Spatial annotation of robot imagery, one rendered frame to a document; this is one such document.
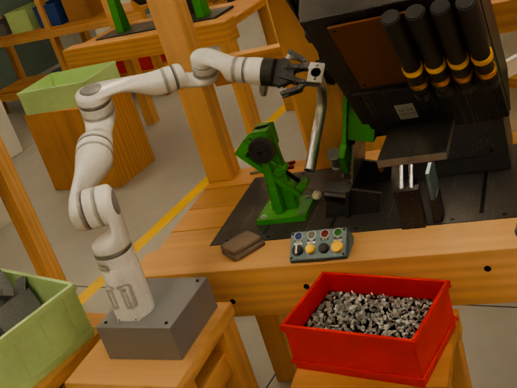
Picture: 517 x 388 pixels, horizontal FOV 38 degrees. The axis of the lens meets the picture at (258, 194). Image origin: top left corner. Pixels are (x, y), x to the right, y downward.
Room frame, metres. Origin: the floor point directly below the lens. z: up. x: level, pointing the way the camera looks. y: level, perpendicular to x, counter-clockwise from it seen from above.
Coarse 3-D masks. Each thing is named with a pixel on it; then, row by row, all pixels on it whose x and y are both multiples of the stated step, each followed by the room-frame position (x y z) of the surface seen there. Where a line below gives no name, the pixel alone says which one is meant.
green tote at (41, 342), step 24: (48, 288) 1.91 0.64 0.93; (72, 288) 1.82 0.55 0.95; (48, 312) 1.76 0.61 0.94; (72, 312) 1.81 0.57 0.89; (0, 336) 1.67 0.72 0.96; (24, 336) 1.70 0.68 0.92; (48, 336) 1.74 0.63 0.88; (72, 336) 1.79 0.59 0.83; (0, 360) 1.64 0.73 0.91; (24, 360) 1.68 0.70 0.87; (48, 360) 1.72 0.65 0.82; (0, 384) 1.62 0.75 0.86; (24, 384) 1.66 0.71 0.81
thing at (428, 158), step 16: (400, 128) 1.76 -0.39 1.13; (416, 128) 1.73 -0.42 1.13; (432, 128) 1.70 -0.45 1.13; (448, 128) 1.67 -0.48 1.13; (384, 144) 1.69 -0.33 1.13; (400, 144) 1.66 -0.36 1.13; (416, 144) 1.63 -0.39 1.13; (432, 144) 1.60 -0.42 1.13; (448, 144) 1.58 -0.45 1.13; (384, 160) 1.60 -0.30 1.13; (400, 160) 1.59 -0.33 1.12; (416, 160) 1.57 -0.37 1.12; (432, 160) 1.55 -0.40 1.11
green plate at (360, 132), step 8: (344, 96) 1.81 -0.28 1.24; (344, 104) 1.81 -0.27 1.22; (344, 112) 1.81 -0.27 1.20; (352, 112) 1.81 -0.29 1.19; (344, 120) 1.81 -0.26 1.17; (352, 120) 1.82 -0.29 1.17; (344, 128) 1.82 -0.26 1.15; (352, 128) 1.82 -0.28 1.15; (360, 128) 1.81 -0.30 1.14; (368, 128) 1.80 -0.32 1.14; (344, 136) 1.82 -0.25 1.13; (352, 136) 1.82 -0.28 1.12; (360, 136) 1.81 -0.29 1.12; (368, 136) 1.80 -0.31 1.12; (344, 144) 1.82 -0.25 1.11
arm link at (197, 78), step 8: (176, 64) 2.05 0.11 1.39; (176, 72) 2.03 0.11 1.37; (184, 72) 2.04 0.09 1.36; (192, 72) 2.09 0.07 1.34; (200, 72) 2.04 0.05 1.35; (208, 72) 2.04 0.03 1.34; (216, 72) 2.06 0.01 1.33; (176, 80) 2.02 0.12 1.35; (184, 80) 2.03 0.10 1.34; (192, 80) 2.06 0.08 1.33; (200, 80) 2.05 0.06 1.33; (208, 80) 2.05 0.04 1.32; (216, 80) 2.07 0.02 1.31
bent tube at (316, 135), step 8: (312, 64) 1.94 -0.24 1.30; (320, 64) 1.93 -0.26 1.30; (312, 72) 1.95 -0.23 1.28; (320, 72) 1.95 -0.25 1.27; (312, 80) 1.91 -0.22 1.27; (320, 80) 1.90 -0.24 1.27; (320, 88) 1.97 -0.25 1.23; (320, 96) 1.99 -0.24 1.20; (320, 104) 1.99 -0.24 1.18; (320, 112) 1.98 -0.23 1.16; (320, 120) 1.97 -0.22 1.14; (312, 128) 1.97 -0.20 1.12; (320, 128) 1.96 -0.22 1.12; (312, 136) 1.95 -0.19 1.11; (320, 136) 1.94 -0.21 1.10; (312, 144) 1.93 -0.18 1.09; (312, 152) 1.91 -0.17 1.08; (312, 160) 1.90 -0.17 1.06; (312, 168) 1.89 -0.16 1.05
